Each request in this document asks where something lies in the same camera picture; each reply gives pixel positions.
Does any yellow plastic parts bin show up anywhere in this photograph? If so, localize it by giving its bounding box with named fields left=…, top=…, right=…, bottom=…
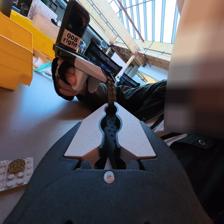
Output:
left=10, top=10, right=56, bottom=60
left=0, top=12, right=33, bottom=91

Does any black mesh chair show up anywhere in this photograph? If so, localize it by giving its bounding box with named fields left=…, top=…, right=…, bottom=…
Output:
left=116, top=73, right=141, bottom=88

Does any black perforated pad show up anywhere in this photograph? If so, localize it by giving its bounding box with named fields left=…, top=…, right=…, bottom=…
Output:
left=102, top=116, right=121, bottom=169

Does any brown studded toy plate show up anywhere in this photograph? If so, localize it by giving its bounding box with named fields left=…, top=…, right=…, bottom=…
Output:
left=107, top=76, right=117, bottom=102

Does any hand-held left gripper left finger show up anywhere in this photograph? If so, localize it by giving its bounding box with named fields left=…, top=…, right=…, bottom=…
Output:
left=64, top=103, right=107, bottom=170

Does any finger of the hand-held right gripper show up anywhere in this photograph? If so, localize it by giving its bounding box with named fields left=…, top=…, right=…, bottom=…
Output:
left=75, top=57, right=108, bottom=82

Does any person's right forearm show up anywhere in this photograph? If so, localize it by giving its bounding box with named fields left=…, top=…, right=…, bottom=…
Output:
left=77, top=80, right=167, bottom=123

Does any brown paper bag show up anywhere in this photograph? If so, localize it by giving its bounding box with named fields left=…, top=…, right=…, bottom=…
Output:
left=27, top=0, right=61, bottom=41

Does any person's right hand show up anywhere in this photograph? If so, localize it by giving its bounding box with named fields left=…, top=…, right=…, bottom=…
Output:
left=56, top=59, right=88, bottom=96

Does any person's torso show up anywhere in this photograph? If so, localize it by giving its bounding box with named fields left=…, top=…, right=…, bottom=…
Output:
left=145, top=115, right=224, bottom=224

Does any white board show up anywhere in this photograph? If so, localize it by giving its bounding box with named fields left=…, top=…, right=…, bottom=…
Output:
left=111, top=52, right=128, bottom=77

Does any grey desk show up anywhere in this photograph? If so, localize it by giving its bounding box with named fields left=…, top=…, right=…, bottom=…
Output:
left=0, top=70, right=107, bottom=219

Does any crumpled clear plastic bag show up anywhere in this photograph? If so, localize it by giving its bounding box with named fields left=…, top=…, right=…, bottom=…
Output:
left=33, top=61, right=53, bottom=81

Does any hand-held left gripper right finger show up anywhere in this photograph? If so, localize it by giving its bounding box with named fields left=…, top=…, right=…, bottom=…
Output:
left=113, top=102, right=156, bottom=170

